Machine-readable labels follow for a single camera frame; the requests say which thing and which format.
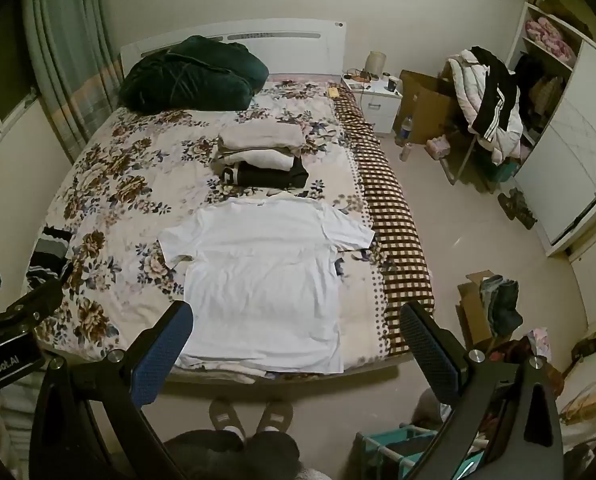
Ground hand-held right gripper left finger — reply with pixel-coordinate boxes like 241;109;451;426
28;300;195;480

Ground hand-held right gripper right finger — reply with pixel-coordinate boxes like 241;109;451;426
399;301;566;480

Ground white t-shirt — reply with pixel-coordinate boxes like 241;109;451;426
158;195;376;375

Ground dark clothes bundle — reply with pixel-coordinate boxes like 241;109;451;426
480;275;524;338

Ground black white striped cloth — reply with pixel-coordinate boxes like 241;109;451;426
28;227;73;286

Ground small cardboard box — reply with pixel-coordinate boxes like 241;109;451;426
457;270;524;351

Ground person's left slipper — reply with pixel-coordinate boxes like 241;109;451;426
209;399;243;433

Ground teal rack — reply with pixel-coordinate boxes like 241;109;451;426
354;425;489;480

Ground person's legs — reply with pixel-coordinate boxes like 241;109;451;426
163;430;301;480

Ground brown checked blanket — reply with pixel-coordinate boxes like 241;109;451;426
335;82;436;356

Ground floral bedsheet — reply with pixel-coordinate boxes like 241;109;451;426
25;77;383;376

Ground dark shoes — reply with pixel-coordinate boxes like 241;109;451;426
498;187;539;231

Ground yellow patterned bedding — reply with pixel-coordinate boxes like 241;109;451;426
558;360;596;426

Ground white folded cloth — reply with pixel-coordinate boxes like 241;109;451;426
217;147;296;171

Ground white wardrobe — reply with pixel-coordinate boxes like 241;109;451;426
508;0;596;261

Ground pale green curtain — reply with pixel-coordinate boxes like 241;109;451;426
20;0;123;161

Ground large cardboard box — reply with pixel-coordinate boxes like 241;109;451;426
393;69;471;146

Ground white nightstand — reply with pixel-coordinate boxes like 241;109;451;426
341;76;403;135

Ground pile of jackets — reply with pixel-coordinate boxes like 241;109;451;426
445;46;524;166

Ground dark green duvet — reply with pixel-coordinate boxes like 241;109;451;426
118;35;269;111

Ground white bed headboard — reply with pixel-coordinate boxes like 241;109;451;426
120;21;349;81

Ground pink bedding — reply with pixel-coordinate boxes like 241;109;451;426
524;16;576;61

